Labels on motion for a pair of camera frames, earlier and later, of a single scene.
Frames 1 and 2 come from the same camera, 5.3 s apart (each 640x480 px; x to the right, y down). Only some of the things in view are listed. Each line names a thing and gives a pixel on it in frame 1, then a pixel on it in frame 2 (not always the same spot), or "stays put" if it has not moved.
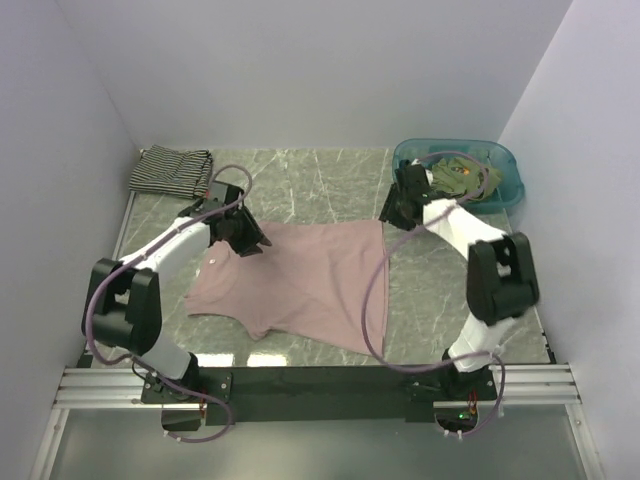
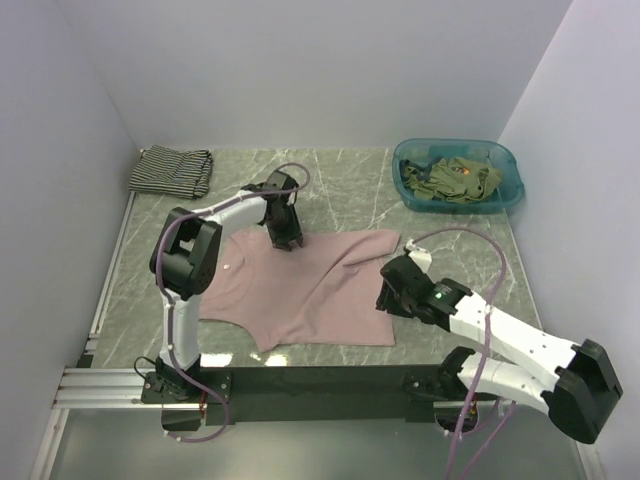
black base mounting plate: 329,395 stays put
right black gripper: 388,212 -> 385,300
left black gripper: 248,245 -> 280,239
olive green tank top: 463,178 stays put
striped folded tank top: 181,173 stays put
